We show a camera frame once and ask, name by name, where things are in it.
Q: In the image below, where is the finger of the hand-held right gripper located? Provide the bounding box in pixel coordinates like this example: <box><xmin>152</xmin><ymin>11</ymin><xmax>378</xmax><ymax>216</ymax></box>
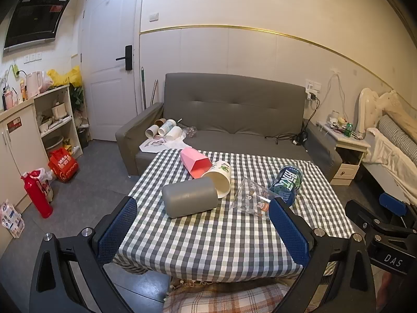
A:
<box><xmin>345</xmin><ymin>199</ymin><xmax>415</xmax><ymax>239</ymax></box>
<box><xmin>379</xmin><ymin>192</ymin><xmax>417</xmax><ymax>223</ymax></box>

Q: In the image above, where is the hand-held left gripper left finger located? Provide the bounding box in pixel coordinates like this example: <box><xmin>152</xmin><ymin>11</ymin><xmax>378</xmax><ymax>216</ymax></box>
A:
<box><xmin>29</xmin><ymin>196</ymin><xmax>139</xmax><ymax>313</ymax></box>

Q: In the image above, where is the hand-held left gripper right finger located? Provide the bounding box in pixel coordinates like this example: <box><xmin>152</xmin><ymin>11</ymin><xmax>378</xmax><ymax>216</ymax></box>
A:
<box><xmin>268</xmin><ymin>197</ymin><xmax>387</xmax><ymax>313</ymax></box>

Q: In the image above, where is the clear patterned glass cup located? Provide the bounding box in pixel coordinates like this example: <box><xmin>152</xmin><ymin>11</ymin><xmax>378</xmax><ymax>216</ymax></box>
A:
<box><xmin>230</xmin><ymin>178</ymin><xmax>283</xmax><ymax>220</ymax></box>

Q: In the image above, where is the grey plastic cup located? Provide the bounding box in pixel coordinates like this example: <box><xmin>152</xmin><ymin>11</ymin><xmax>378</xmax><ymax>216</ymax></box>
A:
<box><xmin>162</xmin><ymin>177</ymin><xmax>219</xmax><ymax>219</ymax></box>

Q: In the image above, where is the white printed paper cup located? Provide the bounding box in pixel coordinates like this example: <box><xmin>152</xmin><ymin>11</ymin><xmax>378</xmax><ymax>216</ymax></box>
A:
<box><xmin>201</xmin><ymin>160</ymin><xmax>232</xmax><ymax>199</ymax></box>

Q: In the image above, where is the pink hexagonal cup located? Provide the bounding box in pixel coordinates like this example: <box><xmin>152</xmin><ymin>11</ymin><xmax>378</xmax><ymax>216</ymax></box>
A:
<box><xmin>180</xmin><ymin>147</ymin><xmax>212</xmax><ymax>179</ymax></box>

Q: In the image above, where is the pale blue printed paper cup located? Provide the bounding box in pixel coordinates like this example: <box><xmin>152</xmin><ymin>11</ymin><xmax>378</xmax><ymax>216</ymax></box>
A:
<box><xmin>158</xmin><ymin>119</ymin><xmax>178</xmax><ymax>137</ymax></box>

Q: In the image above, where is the blue water bottle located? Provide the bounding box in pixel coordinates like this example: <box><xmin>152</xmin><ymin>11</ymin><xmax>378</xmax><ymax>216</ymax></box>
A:
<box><xmin>269</xmin><ymin>165</ymin><xmax>304</xmax><ymax>207</ymax></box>

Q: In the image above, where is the white bed sheet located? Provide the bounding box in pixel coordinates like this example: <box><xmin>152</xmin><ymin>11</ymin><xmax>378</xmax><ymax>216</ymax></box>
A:
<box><xmin>363</xmin><ymin>127</ymin><xmax>417</xmax><ymax>200</ymax></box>

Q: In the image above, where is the white nightstand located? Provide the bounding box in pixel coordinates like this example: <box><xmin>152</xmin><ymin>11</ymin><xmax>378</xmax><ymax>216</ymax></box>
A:
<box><xmin>317</xmin><ymin>121</ymin><xmax>372</xmax><ymax>186</ymax></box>

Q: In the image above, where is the grey checked duvet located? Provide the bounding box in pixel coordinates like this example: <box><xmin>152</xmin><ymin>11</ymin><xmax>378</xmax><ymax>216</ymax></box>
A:
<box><xmin>378</xmin><ymin>115</ymin><xmax>417</xmax><ymax>158</ymax></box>

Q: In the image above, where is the grey white checked tablecloth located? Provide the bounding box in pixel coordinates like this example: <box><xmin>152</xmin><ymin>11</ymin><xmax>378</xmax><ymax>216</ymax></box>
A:
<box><xmin>112</xmin><ymin>150</ymin><xmax>355</xmax><ymax>284</ymax></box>

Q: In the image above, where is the red paper bag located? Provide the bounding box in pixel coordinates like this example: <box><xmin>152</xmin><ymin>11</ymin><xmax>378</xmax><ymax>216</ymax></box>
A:
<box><xmin>48</xmin><ymin>147</ymin><xmax>79</xmax><ymax>183</ymax></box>

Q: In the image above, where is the red thermos flask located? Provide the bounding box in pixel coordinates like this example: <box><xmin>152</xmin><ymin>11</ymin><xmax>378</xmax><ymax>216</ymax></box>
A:
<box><xmin>21</xmin><ymin>171</ymin><xmax>54</xmax><ymax>219</ymax></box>

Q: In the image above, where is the white plastic bag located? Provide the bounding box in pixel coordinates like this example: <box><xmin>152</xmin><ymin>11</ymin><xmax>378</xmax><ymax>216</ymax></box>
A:
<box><xmin>31</xmin><ymin>167</ymin><xmax>55</xmax><ymax>203</ymax></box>

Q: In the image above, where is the white printed bag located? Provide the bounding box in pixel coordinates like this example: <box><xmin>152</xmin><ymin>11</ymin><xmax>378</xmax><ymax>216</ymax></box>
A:
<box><xmin>139</xmin><ymin>136</ymin><xmax>193</xmax><ymax>153</ymax></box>

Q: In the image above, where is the cream bed headboard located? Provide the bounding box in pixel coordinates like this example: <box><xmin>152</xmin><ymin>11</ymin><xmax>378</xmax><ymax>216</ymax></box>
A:
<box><xmin>357</xmin><ymin>88</ymin><xmax>417</xmax><ymax>141</ymax></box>

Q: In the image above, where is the dark trash bin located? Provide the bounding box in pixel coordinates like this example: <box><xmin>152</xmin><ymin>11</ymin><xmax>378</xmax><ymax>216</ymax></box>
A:
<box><xmin>77</xmin><ymin>127</ymin><xmax>89</xmax><ymax>149</ymax></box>

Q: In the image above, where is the tissue pack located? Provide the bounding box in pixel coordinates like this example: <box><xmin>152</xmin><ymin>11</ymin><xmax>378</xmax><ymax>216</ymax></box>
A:
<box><xmin>0</xmin><ymin>200</ymin><xmax>26</xmax><ymax>239</ymax></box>

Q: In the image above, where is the grey plastic basin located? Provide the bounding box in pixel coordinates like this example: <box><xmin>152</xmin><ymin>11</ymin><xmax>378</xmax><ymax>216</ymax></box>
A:
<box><xmin>42</xmin><ymin>136</ymin><xmax>64</xmax><ymax>151</ymax></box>

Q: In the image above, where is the beige open shelf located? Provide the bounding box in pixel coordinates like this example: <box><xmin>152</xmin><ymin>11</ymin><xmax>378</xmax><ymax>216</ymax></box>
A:
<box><xmin>33</xmin><ymin>84</ymin><xmax>83</xmax><ymax>161</ymax></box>

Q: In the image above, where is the beige kitchen cabinet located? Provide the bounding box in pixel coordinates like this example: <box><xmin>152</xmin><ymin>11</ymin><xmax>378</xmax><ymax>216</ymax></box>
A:
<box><xmin>0</xmin><ymin>99</ymin><xmax>47</xmax><ymax>214</ymax></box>

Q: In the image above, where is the grey sofa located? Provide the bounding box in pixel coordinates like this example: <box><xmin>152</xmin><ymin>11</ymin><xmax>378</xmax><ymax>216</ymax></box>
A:
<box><xmin>115</xmin><ymin>73</ymin><xmax>342</xmax><ymax>183</ymax></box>

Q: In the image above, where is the green plant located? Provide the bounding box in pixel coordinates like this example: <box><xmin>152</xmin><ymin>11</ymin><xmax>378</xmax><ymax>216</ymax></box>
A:
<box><xmin>69</xmin><ymin>85</ymin><xmax>85</xmax><ymax>112</ymax></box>

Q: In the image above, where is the white door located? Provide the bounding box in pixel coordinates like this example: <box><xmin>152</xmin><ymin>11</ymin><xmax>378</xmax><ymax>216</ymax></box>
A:
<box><xmin>81</xmin><ymin>0</ymin><xmax>142</xmax><ymax>142</ymax></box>

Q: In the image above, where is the yellow plastic bag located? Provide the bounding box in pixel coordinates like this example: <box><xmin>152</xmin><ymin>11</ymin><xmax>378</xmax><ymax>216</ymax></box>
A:
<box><xmin>47</xmin><ymin>66</ymin><xmax>83</xmax><ymax>89</ymax></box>

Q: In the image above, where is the pink electric kettle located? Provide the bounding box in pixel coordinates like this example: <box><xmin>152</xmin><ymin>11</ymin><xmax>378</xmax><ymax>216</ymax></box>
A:
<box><xmin>25</xmin><ymin>71</ymin><xmax>45</xmax><ymax>99</ymax></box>

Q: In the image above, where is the black door lock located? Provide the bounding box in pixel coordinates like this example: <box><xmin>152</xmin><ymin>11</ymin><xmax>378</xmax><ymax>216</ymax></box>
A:
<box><xmin>116</xmin><ymin>45</ymin><xmax>134</xmax><ymax>71</ymax></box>

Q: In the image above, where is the black range hood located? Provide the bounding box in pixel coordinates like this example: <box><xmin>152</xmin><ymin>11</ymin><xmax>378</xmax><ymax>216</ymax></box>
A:
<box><xmin>3</xmin><ymin>0</ymin><xmax>74</xmax><ymax>53</ymax></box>

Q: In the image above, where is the black cable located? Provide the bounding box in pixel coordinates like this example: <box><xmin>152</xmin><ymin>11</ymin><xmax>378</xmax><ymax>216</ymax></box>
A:
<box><xmin>265</xmin><ymin>130</ymin><xmax>309</xmax><ymax>146</ymax></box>

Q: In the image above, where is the white charger cable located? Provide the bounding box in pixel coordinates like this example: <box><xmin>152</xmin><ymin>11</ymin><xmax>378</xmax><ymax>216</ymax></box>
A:
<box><xmin>314</xmin><ymin>68</ymin><xmax>350</xmax><ymax>122</ymax></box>

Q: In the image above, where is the white wall outlet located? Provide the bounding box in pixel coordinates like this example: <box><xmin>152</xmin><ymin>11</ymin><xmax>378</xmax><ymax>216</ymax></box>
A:
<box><xmin>304</xmin><ymin>79</ymin><xmax>323</xmax><ymax>100</ymax></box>

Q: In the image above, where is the green-tipped mop handle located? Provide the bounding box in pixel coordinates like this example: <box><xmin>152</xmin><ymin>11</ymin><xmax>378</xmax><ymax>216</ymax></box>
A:
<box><xmin>140</xmin><ymin>67</ymin><xmax>147</xmax><ymax>110</ymax></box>

